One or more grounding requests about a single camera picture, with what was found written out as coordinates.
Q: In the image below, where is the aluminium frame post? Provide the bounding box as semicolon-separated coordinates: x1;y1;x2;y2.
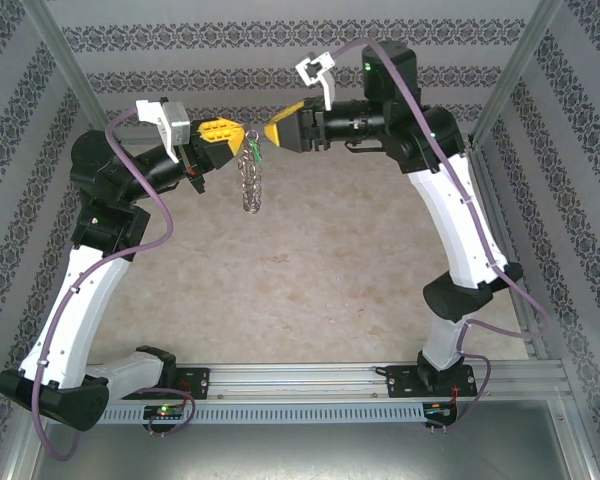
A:
465;0;566;150
19;0;124;154

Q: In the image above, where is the grey sheet metal panel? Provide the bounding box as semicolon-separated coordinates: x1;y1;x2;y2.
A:
29;399;599;480

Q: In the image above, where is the silver keyring chain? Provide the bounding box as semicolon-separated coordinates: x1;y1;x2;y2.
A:
235;127;265;215

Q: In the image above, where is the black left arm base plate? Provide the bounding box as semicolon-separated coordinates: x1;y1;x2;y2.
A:
119;367;211;401

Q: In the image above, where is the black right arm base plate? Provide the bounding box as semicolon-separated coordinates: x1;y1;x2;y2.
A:
383;364;474;400

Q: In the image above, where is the aluminium frame rail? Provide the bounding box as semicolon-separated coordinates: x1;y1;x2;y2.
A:
467;144;550;361

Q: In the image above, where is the wide aluminium mounting rail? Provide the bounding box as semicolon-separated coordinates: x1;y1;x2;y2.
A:
28;362;574;401

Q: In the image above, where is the grey slotted cable duct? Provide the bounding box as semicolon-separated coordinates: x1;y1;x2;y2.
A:
102;403;427;424

